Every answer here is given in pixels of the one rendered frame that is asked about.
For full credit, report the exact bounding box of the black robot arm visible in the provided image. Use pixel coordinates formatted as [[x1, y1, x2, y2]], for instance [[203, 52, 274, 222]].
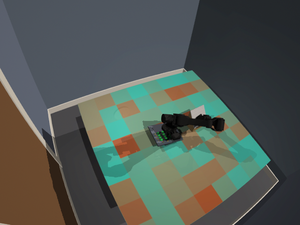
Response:
[[161, 113, 225, 133]]

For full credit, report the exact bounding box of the grey switch panel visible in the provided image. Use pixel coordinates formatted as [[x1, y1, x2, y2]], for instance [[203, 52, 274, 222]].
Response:
[[148, 123, 183, 147]]

